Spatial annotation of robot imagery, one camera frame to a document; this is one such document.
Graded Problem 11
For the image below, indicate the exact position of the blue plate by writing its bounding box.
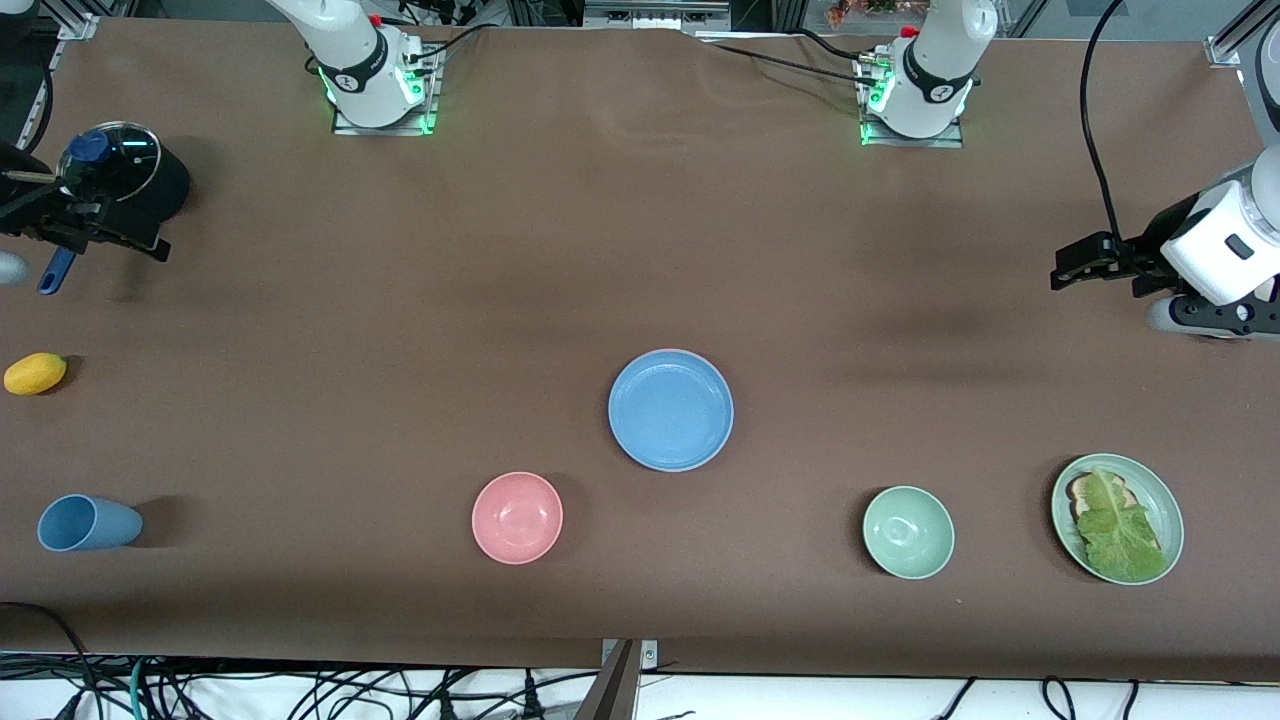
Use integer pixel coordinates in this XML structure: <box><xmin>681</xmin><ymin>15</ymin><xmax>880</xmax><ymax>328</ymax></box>
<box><xmin>608</xmin><ymin>349</ymin><xmax>735</xmax><ymax>473</ymax></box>

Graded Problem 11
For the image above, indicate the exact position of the glass lid with blue knob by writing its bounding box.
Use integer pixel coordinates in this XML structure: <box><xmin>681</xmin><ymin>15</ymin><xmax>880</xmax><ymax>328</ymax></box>
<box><xmin>57</xmin><ymin>122</ymin><xmax>161</xmax><ymax>206</ymax></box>

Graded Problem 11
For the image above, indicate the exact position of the green bowl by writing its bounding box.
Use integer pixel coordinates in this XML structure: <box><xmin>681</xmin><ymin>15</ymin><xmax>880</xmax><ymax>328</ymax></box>
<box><xmin>862</xmin><ymin>485</ymin><xmax>956</xmax><ymax>581</ymax></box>

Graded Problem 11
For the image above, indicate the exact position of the aluminium frame post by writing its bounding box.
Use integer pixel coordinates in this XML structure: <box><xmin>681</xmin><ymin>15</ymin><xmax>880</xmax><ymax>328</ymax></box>
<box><xmin>1205</xmin><ymin>0</ymin><xmax>1263</xmax><ymax>66</ymax></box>
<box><xmin>55</xmin><ymin>0</ymin><xmax>101</xmax><ymax>41</ymax></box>

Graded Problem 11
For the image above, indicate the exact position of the yellow lemon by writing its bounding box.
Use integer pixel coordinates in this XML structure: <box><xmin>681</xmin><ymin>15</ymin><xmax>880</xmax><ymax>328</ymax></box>
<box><xmin>3</xmin><ymin>352</ymin><xmax>68</xmax><ymax>396</ymax></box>

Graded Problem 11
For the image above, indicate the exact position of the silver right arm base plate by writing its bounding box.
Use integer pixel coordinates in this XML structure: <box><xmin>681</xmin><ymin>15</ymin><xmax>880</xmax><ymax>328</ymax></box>
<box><xmin>332</xmin><ymin>45</ymin><xmax>441</xmax><ymax>136</ymax></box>

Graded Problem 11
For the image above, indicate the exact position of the green plate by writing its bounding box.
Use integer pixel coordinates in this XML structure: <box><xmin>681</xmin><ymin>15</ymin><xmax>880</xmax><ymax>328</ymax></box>
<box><xmin>1050</xmin><ymin>453</ymin><xmax>1186</xmax><ymax>587</ymax></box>

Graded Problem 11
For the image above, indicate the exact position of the grey metal box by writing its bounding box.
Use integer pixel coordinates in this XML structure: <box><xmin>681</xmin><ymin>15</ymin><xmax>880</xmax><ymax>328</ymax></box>
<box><xmin>583</xmin><ymin>0</ymin><xmax>733</xmax><ymax>33</ymax></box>

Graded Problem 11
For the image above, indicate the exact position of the bread slice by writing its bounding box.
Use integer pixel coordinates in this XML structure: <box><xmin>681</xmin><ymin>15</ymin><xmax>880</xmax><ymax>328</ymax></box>
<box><xmin>1066</xmin><ymin>472</ymin><xmax>1163</xmax><ymax>553</ymax></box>

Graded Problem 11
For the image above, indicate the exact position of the blue cup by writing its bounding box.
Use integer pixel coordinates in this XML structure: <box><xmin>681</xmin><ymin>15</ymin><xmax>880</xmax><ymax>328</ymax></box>
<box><xmin>37</xmin><ymin>494</ymin><xmax>144</xmax><ymax>553</ymax></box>

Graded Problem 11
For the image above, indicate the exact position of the green lettuce leaf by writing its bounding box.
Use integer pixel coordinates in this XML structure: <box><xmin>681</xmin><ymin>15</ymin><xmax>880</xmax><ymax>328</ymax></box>
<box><xmin>1075</xmin><ymin>467</ymin><xmax>1169</xmax><ymax>584</ymax></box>

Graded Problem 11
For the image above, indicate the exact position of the pink bowl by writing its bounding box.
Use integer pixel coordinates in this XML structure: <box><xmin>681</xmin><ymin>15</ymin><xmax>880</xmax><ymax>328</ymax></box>
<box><xmin>471</xmin><ymin>471</ymin><xmax>564</xmax><ymax>566</ymax></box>

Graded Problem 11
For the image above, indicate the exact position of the dark wedge beam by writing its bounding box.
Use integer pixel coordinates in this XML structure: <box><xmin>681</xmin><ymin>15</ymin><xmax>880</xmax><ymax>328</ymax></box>
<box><xmin>575</xmin><ymin>640</ymin><xmax>641</xmax><ymax>720</ymax></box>

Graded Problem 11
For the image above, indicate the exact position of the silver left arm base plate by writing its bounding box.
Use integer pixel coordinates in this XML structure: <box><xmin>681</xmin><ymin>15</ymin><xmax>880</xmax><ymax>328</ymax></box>
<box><xmin>858</xmin><ymin>50</ymin><xmax>966</xmax><ymax>149</ymax></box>

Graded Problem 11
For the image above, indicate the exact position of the black base cable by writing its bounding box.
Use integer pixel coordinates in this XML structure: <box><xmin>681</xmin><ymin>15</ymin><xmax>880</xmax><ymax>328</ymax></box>
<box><xmin>410</xmin><ymin>22</ymin><xmax>501</xmax><ymax>66</ymax></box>
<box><xmin>700</xmin><ymin>40</ymin><xmax>879</xmax><ymax>86</ymax></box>
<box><xmin>790</xmin><ymin>28</ymin><xmax>873</xmax><ymax>63</ymax></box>

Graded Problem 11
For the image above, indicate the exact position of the black saucepan with blue handle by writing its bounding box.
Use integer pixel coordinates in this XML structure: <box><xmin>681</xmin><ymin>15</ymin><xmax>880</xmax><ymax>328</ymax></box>
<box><xmin>38</xmin><ymin>145</ymin><xmax>191</xmax><ymax>296</ymax></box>

